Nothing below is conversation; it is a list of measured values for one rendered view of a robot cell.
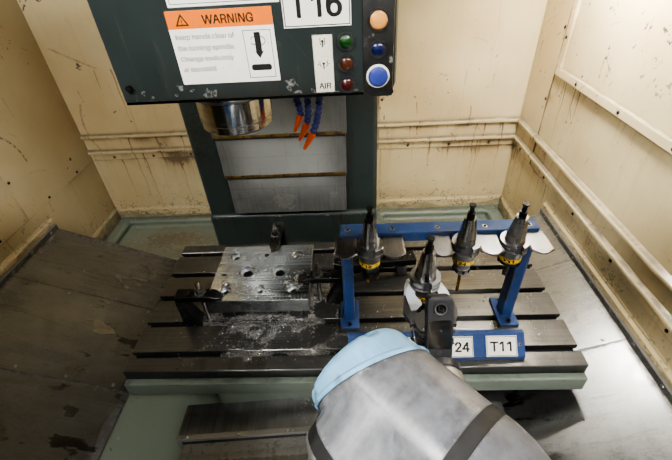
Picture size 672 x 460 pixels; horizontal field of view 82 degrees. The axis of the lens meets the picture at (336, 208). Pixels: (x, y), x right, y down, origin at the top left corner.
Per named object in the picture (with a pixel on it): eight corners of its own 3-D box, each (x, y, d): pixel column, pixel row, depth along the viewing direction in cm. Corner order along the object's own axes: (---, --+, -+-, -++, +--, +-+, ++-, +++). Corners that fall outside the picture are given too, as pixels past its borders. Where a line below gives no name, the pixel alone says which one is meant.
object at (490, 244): (506, 256, 86) (507, 253, 86) (482, 256, 86) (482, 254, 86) (496, 235, 92) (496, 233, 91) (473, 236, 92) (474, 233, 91)
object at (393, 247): (406, 258, 87) (407, 256, 86) (383, 259, 87) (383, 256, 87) (402, 238, 93) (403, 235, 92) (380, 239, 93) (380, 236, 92)
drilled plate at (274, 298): (309, 311, 110) (308, 299, 107) (209, 313, 111) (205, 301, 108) (314, 255, 129) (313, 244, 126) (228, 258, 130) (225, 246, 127)
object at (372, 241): (377, 236, 91) (377, 213, 87) (380, 249, 87) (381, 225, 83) (358, 238, 91) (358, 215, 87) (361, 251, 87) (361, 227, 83)
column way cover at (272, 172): (349, 212, 154) (344, 83, 124) (232, 216, 156) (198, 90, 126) (349, 205, 158) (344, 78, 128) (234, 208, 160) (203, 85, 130)
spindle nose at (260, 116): (276, 106, 94) (269, 54, 87) (272, 134, 81) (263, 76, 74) (210, 111, 93) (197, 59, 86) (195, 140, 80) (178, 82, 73)
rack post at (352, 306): (359, 330, 109) (357, 251, 91) (340, 330, 109) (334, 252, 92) (358, 302, 117) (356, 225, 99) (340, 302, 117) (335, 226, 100)
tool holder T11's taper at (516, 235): (520, 231, 90) (527, 209, 85) (529, 245, 86) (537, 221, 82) (501, 233, 90) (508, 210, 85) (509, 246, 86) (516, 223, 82)
